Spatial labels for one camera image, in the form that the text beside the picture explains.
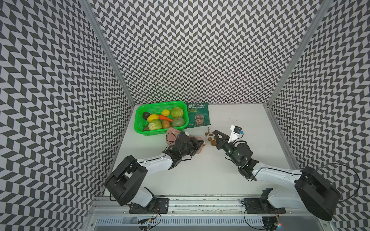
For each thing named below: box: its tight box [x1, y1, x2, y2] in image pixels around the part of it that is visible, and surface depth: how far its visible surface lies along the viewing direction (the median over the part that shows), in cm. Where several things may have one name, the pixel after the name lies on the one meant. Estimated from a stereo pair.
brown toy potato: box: [162, 119, 172, 129], surface depth 103 cm
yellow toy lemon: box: [161, 109, 171, 117], surface depth 111 cm
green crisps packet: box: [184, 102, 212, 129], surface depth 113 cm
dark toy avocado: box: [142, 111, 151, 120], surface depth 108 cm
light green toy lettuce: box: [147, 119, 163, 130], surface depth 98 cm
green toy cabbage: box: [170, 106, 184, 118], surface depth 107 cm
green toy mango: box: [170, 116, 186, 128], surface depth 101 cm
